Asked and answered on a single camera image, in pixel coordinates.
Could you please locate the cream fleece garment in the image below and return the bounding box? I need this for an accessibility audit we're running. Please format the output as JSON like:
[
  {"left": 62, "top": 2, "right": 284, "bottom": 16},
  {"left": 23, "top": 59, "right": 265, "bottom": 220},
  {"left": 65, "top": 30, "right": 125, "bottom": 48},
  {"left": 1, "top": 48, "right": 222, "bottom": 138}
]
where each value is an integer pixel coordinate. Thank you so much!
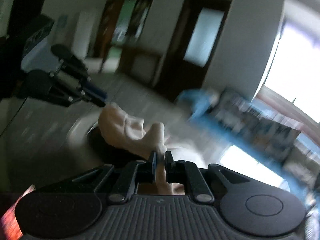
[{"left": 98, "top": 102, "right": 184, "bottom": 195}]

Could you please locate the dark wooden cabinet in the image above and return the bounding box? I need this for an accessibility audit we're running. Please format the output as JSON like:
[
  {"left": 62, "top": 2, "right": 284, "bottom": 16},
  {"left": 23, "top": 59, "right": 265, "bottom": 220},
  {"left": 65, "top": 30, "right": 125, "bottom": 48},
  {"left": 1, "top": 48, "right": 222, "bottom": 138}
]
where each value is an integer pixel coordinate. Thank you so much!
[{"left": 85, "top": 0, "right": 153, "bottom": 74}]

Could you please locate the long butterfly print cushion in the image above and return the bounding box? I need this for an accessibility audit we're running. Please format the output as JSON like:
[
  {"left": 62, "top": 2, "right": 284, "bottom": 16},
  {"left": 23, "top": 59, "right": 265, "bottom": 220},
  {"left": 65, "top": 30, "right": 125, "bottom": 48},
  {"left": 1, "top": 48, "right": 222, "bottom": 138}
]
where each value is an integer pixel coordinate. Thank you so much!
[{"left": 211, "top": 89, "right": 302, "bottom": 162}]

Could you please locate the dark door with glass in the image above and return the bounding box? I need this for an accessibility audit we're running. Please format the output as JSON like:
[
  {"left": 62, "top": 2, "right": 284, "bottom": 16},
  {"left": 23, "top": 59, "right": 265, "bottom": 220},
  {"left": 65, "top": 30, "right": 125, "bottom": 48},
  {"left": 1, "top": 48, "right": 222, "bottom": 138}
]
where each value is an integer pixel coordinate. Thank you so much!
[{"left": 155, "top": 0, "right": 232, "bottom": 101}]

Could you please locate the teal corner sofa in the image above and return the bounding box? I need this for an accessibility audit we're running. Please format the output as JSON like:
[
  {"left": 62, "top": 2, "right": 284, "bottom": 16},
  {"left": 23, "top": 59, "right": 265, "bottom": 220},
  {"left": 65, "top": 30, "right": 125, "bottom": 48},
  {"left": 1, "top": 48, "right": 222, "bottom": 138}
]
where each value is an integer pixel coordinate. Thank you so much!
[{"left": 174, "top": 89, "right": 319, "bottom": 206}]

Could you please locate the green framed window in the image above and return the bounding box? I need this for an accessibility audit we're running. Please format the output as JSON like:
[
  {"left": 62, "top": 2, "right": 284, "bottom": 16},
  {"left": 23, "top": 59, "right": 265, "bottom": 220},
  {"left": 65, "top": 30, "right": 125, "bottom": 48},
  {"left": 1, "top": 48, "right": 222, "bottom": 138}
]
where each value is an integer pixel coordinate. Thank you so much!
[{"left": 262, "top": 22, "right": 320, "bottom": 124}]

